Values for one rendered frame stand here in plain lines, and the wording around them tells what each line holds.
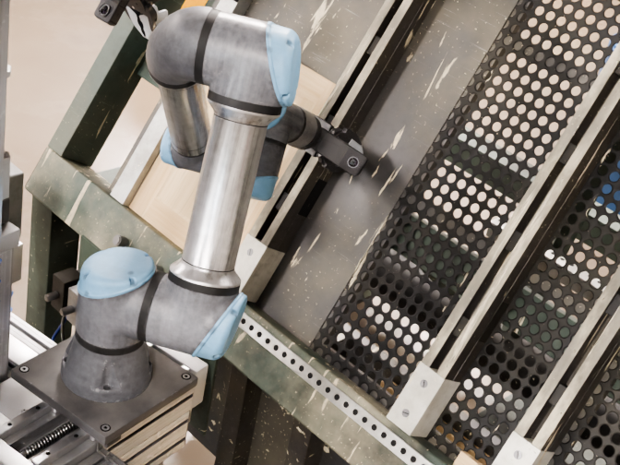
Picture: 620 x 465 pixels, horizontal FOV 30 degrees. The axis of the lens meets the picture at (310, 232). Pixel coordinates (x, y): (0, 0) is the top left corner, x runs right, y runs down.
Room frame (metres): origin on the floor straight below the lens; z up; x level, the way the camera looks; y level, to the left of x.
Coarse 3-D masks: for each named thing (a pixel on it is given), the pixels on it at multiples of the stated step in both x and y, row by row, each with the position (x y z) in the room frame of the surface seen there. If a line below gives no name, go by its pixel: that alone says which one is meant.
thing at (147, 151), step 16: (224, 0) 2.48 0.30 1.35; (240, 0) 2.47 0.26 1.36; (160, 112) 2.37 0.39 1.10; (160, 128) 2.34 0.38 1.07; (144, 144) 2.33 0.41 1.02; (160, 144) 2.33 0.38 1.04; (144, 160) 2.31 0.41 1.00; (128, 176) 2.30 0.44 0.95; (144, 176) 2.30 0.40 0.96; (112, 192) 2.29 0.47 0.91; (128, 192) 2.27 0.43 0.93
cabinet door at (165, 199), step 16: (304, 80) 2.28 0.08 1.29; (320, 80) 2.27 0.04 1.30; (304, 96) 2.26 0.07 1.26; (320, 96) 2.24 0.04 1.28; (160, 160) 2.31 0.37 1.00; (288, 160) 2.17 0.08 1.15; (160, 176) 2.28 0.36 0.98; (176, 176) 2.27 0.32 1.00; (192, 176) 2.25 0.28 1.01; (144, 192) 2.28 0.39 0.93; (160, 192) 2.26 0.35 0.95; (176, 192) 2.24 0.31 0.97; (192, 192) 2.23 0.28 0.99; (144, 208) 2.25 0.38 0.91; (160, 208) 2.23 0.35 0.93; (176, 208) 2.22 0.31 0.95; (192, 208) 2.20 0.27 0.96; (256, 208) 2.13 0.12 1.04; (160, 224) 2.20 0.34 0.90; (176, 224) 2.19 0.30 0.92; (176, 240) 2.16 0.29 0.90
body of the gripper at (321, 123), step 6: (318, 120) 1.99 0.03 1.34; (324, 120) 2.07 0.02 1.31; (318, 126) 1.97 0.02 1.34; (324, 126) 2.03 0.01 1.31; (330, 126) 2.03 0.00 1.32; (318, 132) 1.97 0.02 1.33; (330, 132) 2.02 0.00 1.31; (336, 132) 2.02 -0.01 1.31; (318, 138) 1.97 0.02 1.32; (342, 138) 2.03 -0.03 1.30; (348, 138) 2.04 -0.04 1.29; (312, 144) 1.96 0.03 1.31; (306, 150) 2.02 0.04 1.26; (312, 150) 2.01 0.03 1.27; (318, 156) 2.00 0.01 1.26; (330, 162) 2.01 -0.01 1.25
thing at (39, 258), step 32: (32, 224) 2.41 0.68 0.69; (64, 224) 2.38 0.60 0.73; (32, 256) 2.40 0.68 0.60; (64, 256) 2.39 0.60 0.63; (32, 288) 2.39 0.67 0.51; (32, 320) 2.39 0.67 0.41; (224, 384) 2.26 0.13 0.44; (224, 416) 2.16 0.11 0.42; (256, 416) 2.17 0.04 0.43; (288, 416) 2.11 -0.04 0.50; (224, 448) 2.15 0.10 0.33; (256, 448) 2.16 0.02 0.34; (288, 448) 2.02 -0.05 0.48; (320, 448) 2.02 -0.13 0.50
